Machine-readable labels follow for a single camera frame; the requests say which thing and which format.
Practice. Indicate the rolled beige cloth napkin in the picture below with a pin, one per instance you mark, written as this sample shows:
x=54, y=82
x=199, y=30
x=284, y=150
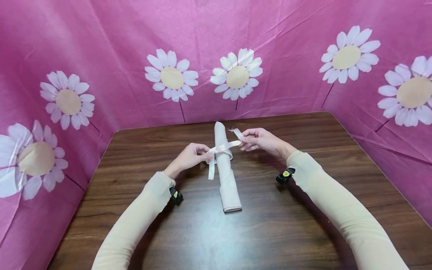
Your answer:
x=226, y=172

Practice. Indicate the person's left hand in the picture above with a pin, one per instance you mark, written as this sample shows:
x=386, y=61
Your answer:
x=187, y=159

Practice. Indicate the person's left thumb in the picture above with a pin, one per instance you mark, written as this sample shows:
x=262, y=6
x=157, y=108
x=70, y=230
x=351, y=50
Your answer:
x=204, y=158

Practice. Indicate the person's right thumb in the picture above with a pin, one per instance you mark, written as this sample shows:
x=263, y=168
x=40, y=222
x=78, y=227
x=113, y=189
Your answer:
x=249, y=132

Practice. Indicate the black wrist band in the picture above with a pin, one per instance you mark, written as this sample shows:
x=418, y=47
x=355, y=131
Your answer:
x=285, y=176
x=175, y=195

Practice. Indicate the white ribbon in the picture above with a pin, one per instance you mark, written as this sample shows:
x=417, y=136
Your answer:
x=219, y=149

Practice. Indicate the person's right forearm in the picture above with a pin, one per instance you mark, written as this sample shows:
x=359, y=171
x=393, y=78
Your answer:
x=341, y=210

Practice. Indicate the person's left fingers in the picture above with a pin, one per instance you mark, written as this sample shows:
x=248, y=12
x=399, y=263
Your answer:
x=202, y=147

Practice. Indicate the person's left forearm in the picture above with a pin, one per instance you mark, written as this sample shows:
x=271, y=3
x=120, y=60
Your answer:
x=135, y=221

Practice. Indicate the person's right fingers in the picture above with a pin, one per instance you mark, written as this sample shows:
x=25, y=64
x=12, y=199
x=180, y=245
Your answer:
x=248, y=144

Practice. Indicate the person's right hand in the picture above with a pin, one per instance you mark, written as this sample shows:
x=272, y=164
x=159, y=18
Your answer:
x=266, y=141

